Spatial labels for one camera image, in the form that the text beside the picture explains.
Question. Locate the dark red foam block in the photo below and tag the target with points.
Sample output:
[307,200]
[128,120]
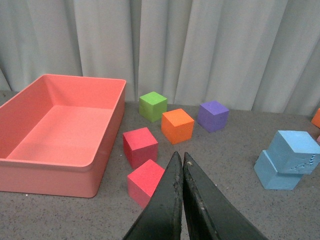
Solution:
[139,146]

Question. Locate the bright red foam block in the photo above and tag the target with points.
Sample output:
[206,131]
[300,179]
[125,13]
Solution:
[143,181]

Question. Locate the light blue foam block dented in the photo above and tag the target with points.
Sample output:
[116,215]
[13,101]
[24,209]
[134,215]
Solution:
[294,152]

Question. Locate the orange foam block near bin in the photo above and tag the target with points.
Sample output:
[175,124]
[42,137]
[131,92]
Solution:
[316,119]

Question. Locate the grey curtain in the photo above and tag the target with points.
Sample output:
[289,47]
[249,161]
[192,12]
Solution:
[260,55]

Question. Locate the red plastic bin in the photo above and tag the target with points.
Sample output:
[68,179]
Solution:
[57,134]

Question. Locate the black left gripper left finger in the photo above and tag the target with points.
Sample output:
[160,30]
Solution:
[161,219]

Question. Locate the purple foam block at back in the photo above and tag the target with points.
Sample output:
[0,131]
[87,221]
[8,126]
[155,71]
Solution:
[212,116]

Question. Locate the orange foam block near green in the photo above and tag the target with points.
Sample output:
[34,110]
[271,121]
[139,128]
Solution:
[177,126]

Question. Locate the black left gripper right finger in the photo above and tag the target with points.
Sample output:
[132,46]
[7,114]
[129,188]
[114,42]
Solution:
[209,214]

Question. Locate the light blue foam block plain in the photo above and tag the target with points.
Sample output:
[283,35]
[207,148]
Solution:
[269,176]

